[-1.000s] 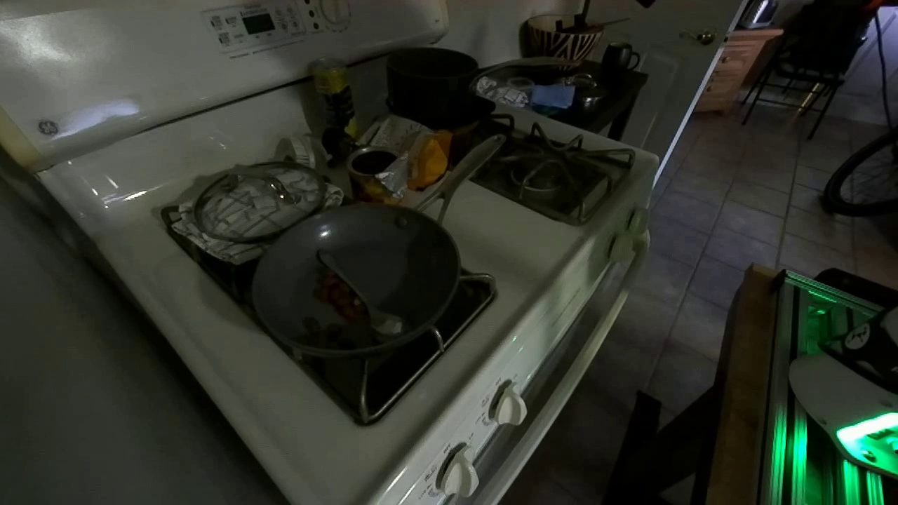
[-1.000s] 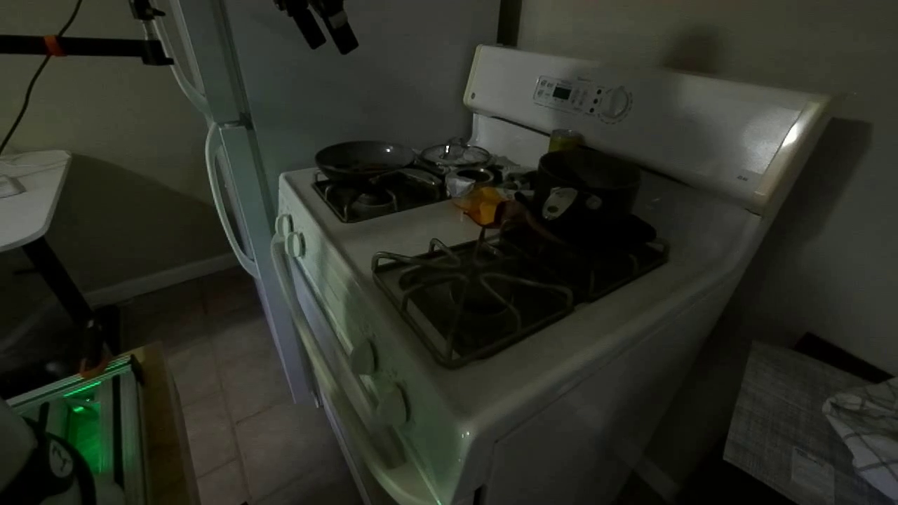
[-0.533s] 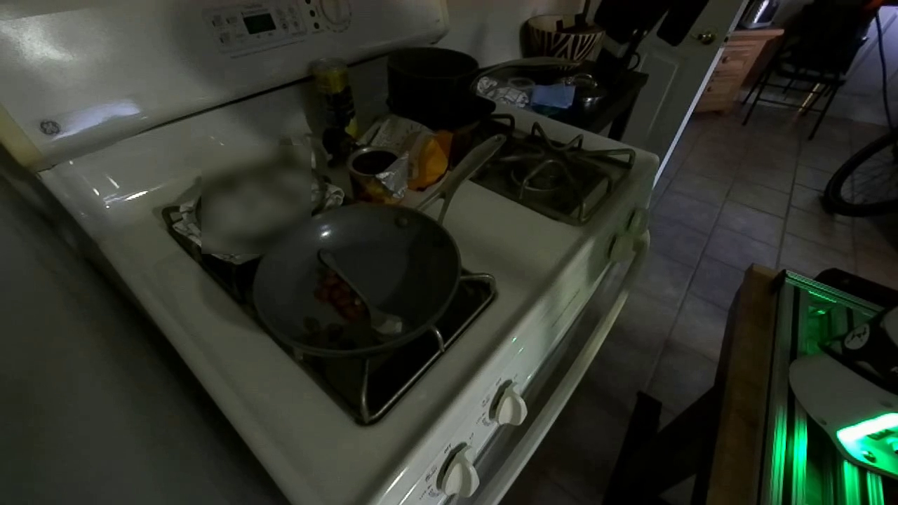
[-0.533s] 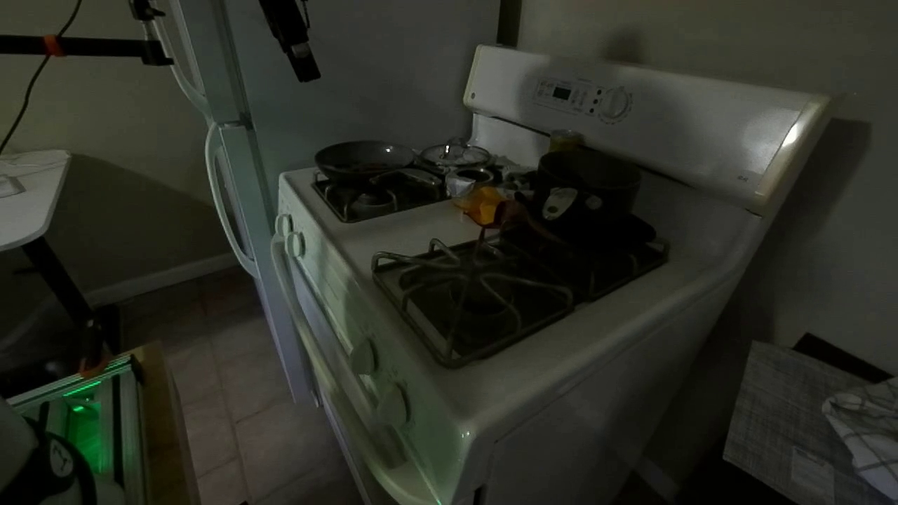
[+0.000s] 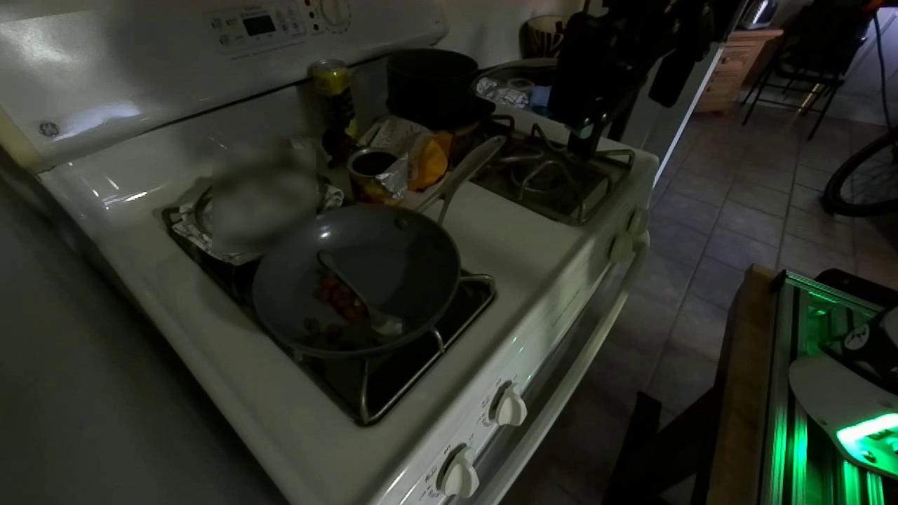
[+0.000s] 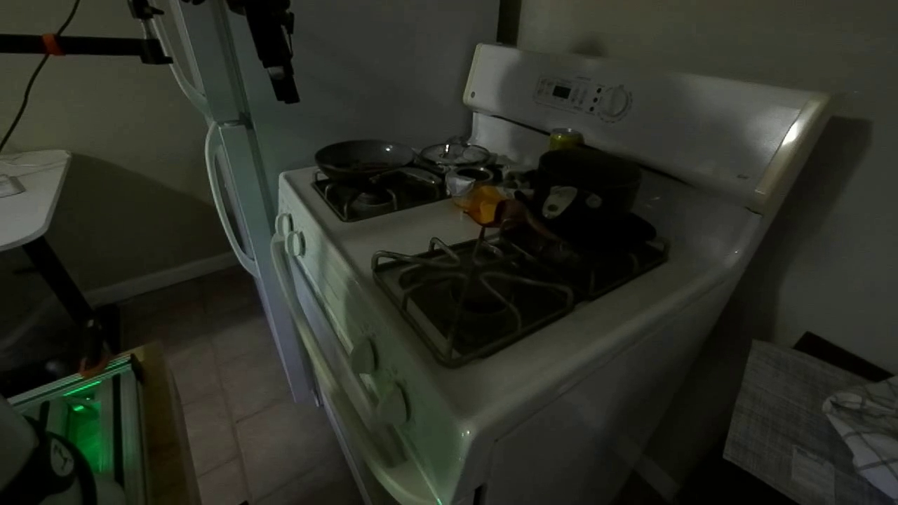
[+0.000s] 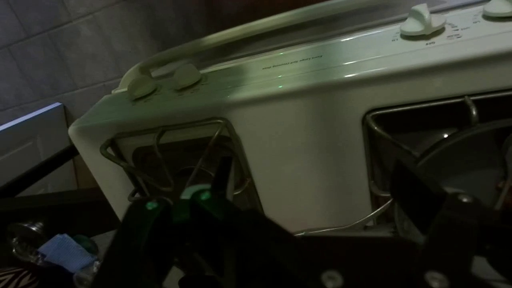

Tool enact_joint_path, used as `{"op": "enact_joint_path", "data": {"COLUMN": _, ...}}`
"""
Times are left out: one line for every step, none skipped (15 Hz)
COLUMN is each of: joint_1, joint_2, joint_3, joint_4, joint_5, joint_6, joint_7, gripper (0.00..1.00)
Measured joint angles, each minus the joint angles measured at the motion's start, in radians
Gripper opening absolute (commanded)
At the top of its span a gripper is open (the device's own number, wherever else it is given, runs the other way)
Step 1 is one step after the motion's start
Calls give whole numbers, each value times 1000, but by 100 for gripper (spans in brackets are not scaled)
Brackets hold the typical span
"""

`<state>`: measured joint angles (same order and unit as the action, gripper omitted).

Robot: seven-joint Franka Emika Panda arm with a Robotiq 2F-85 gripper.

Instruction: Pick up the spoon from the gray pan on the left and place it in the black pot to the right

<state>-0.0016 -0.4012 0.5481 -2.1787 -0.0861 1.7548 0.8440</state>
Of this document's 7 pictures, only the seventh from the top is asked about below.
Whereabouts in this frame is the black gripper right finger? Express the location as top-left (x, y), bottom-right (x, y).
top-left (390, 158), bottom-right (512, 288)

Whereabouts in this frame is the black burner grate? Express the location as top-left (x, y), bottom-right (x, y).
top-left (99, 116), bottom-right (252, 215)
top-left (363, 91), bottom-right (512, 236)

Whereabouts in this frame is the blue sponge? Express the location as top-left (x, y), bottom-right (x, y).
top-left (36, 231), bottom-right (99, 275)

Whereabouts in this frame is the zebra striped bowl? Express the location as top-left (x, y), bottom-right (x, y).
top-left (0, 263), bottom-right (39, 288)

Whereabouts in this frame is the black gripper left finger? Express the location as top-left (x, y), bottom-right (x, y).
top-left (94, 156), bottom-right (300, 288)

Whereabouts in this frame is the black side table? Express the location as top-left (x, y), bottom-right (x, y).
top-left (0, 142), bottom-right (121, 236)

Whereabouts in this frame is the round metal tray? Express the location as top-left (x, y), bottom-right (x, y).
top-left (6, 219), bottom-right (102, 284)

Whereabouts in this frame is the white GE gas stove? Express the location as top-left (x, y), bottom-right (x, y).
top-left (67, 0), bottom-right (512, 236)

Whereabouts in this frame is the white stove knob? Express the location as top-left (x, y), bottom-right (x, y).
top-left (398, 1), bottom-right (447, 39)
top-left (126, 71), bottom-right (159, 102)
top-left (481, 0), bottom-right (512, 20)
top-left (164, 62), bottom-right (204, 92)

